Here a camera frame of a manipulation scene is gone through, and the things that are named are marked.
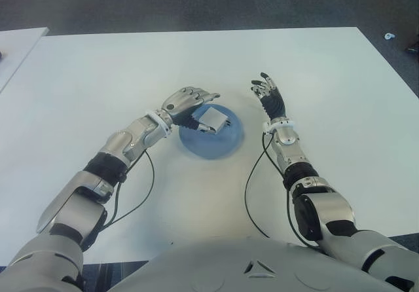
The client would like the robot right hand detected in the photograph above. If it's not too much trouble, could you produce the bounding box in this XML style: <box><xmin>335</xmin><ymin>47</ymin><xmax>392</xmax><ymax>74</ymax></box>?
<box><xmin>250</xmin><ymin>72</ymin><xmax>289</xmax><ymax>122</ymax></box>

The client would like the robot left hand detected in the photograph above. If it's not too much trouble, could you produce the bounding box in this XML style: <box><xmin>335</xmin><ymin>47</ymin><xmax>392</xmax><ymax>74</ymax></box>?
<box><xmin>162</xmin><ymin>87</ymin><xmax>221</xmax><ymax>134</ymax></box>

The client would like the white cube charger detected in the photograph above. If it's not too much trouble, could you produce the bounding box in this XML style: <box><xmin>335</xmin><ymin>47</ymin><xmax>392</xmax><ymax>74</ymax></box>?
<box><xmin>198</xmin><ymin>107</ymin><xmax>232</xmax><ymax>133</ymax></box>

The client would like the blue round plate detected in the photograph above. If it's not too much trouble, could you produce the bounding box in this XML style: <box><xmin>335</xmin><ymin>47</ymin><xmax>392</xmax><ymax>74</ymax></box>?
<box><xmin>178</xmin><ymin>103</ymin><xmax>244</xmax><ymax>158</ymax></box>

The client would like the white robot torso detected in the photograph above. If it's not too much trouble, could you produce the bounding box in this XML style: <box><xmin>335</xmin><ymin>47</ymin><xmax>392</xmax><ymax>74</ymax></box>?
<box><xmin>111</xmin><ymin>236</ymin><xmax>403</xmax><ymax>292</ymax></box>

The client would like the white side table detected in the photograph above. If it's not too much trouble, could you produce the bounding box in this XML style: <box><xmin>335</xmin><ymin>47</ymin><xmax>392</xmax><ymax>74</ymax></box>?
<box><xmin>0</xmin><ymin>27</ymin><xmax>49</xmax><ymax>93</ymax></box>

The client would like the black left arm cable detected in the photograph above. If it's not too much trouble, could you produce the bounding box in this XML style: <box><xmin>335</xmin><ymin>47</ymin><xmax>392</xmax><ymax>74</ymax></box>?
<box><xmin>98</xmin><ymin>147</ymin><xmax>155</xmax><ymax>227</ymax></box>

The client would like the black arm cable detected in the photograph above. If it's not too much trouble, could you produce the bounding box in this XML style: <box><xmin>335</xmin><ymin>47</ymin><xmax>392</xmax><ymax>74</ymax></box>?
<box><xmin>245</xmin><ymin>133</ymin><xmax>323</xmax><ymax>249</ymax></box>
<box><xmin>98</xmin><ymin>147</ymin><xmax>155</xmax><ymax>227</ymax></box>

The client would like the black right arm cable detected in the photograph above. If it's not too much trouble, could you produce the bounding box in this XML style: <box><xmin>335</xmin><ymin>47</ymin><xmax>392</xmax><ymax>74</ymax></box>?
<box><xmin>245</xmin><ymin>133</ymin><xmax>323</xmax><ymax>249</ymax></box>

